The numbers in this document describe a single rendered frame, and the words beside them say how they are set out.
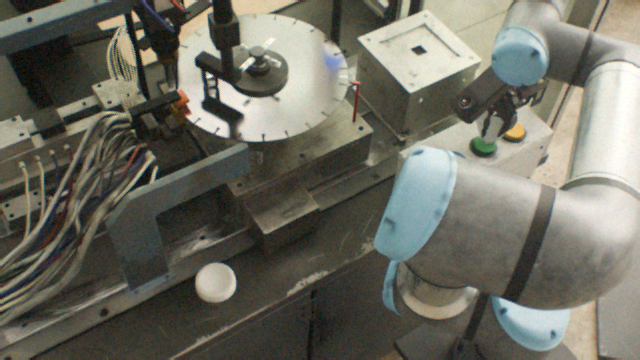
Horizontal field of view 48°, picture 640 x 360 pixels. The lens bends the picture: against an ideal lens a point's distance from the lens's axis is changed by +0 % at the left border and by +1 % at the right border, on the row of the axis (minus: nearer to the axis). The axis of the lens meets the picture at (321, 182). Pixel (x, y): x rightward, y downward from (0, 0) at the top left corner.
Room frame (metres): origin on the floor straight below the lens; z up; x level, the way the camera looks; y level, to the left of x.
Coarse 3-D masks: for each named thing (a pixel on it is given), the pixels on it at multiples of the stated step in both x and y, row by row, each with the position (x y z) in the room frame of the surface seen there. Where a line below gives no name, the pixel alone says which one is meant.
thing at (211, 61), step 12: (204, 60) 0.90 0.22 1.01; (216, 60) 0.90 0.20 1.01; (228, 60) 0.87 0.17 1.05; (204, 72) 0.89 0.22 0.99; (216, 72) 0.88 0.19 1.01; (228, 72) 0.87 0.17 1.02; (240, 72) 0.88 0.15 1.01; (204, 84) 0.89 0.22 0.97; (216, 84) 0.90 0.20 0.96; (228, 84) 0.86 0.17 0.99
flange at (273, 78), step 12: (240, 60) 0.96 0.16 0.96; (276, 60) 0.97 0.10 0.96; (252, 72) 0.92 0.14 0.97; (264, 72) 0.92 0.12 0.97; (276, 72) 0.94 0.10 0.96; (288, 72) 0.94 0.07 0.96; (240, 84) 0.90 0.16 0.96; (252, 84) 0.90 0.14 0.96; (264, 84) 0.90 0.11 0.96; (276, 84) 0.91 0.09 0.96
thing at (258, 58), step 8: (272, 40) 0.98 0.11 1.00; (240, 48) 0.96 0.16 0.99; (248, 48) 0.95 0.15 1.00; (256, 48) 0.95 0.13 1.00; (264, 48) 0.95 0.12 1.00; (256, 56) 0.93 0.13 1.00; (264, 56) 0.93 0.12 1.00; (248, 64) 0.91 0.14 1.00; (256, 64) 0.93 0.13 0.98; (264, 64) 0.94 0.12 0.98
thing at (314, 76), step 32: (256, 32) 1.05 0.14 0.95; (288, 32) 1.06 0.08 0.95; (320, 32) 1.06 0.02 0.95; (192, 64) 0.95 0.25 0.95; (288, 64) 0.97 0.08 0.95; (320, 64) 0.98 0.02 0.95; (192, 96) 0.87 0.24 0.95; (224, 96) 0.88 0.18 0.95; (256, 96) 0.88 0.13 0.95; (288, 96) 0.89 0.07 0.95; (320, 96) 0.89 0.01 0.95; (224, 128) 0.80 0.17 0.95; (256, 128) 0.81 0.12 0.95; (288, 128) 0.81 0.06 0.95
